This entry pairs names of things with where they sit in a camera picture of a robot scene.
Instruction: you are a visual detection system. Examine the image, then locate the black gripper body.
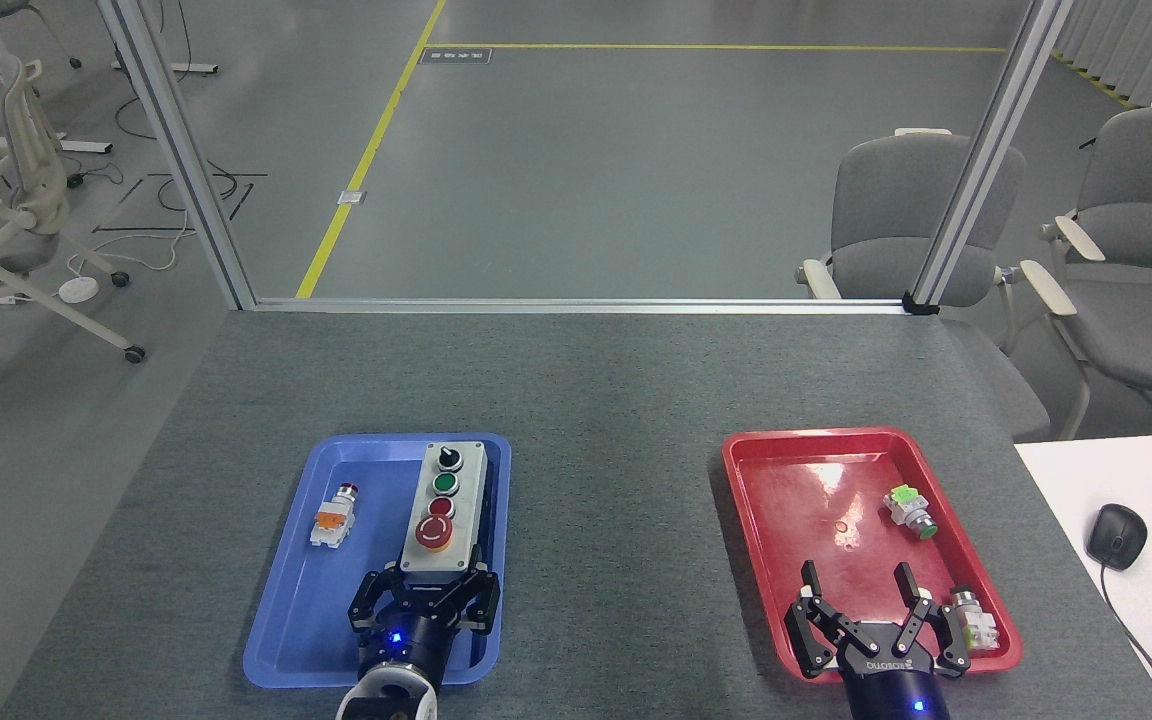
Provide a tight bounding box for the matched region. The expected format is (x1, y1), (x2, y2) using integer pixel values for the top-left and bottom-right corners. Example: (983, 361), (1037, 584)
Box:
(836, 622), (952, 720)
(361, 580), (477, 691)

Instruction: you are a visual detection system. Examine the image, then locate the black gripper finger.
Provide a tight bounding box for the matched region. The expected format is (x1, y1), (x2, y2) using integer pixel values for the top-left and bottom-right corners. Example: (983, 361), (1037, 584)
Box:
(784, 560), (862, 681)
(891, 562), (972, 679)
(349, 565), (405, 636)
(456, 546), (502, 637)

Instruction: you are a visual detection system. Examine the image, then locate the grey control box with buttons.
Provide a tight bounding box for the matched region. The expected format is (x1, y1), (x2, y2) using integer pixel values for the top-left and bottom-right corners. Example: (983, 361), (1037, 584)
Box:
(399, 441), (489, 589)

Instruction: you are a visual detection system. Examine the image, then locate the silver push button green block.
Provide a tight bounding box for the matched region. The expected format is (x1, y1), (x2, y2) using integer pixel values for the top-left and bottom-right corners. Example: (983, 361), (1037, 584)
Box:
(949, 586), (999, 656)

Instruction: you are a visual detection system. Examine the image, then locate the red push button orange block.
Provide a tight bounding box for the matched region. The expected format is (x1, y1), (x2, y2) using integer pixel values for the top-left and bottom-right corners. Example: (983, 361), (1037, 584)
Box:
(309, 483), (361, 550)

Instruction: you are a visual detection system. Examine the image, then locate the blue plastic tray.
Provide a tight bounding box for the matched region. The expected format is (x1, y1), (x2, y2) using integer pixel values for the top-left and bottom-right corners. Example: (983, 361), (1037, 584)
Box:
(242, 432), (513, 689)

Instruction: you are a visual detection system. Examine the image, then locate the red plastic tray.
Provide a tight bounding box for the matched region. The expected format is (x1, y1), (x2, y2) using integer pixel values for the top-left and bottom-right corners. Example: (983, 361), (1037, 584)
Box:
(721, 427), (1024, 685)

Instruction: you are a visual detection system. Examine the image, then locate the white desk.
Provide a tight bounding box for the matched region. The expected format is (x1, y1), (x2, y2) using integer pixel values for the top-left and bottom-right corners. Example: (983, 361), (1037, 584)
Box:
(1013, 432), (1152, 720)

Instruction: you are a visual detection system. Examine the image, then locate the black computer mouse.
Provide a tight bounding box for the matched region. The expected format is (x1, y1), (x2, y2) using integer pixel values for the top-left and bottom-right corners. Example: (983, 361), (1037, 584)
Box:
(1085, 503), (1149, 572)

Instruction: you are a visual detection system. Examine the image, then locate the grey padded armchair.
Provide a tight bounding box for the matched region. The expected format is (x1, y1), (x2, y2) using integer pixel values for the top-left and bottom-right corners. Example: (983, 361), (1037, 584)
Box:
(794, 128), (1052, 441)
(1020, 100), (1152, 441)

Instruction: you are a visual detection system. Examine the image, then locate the white mesh office chair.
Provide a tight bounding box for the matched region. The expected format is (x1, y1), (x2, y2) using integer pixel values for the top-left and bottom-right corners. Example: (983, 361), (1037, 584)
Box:
(0, 58), (147, 416)

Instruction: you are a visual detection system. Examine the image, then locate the white desk foot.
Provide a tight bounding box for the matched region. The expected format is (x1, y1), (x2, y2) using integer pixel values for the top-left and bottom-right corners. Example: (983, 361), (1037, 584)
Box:
(0, 134), (114, 157)
(112, 60), (219, 77)

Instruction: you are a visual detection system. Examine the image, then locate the white pleated curtain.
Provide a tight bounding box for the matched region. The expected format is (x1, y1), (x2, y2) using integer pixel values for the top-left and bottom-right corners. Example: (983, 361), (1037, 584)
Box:
(1051, 0), (1152, 106)

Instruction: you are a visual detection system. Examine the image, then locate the green push button switch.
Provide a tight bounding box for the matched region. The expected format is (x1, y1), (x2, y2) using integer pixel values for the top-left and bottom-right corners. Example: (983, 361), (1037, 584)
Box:
(883, 484), (940, 541)

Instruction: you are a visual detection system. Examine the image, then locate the black mouse cable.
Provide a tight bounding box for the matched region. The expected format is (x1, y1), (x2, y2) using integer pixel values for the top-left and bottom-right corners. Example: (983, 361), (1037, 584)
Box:
(1099, 565), (1152, 720)

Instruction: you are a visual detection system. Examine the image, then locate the silver aluminium rail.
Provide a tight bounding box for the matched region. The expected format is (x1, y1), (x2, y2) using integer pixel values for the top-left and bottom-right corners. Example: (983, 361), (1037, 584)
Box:
(252, 297), (912, 317)

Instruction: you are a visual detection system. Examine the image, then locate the white floor cable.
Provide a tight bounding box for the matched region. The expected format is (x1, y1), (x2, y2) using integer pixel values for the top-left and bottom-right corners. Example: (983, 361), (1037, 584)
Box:
(66, 205), (197, 283)

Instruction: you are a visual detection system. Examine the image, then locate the black floor cable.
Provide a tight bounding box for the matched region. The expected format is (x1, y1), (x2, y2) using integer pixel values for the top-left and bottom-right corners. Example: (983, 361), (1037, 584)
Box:
(114, 0), (269, 223)

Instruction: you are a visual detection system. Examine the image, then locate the silver aluminium post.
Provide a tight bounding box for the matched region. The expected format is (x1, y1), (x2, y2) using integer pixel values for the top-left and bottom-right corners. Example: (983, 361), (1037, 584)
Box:
(96, 0), (259, 311)
(902, 0), (1075, 317)

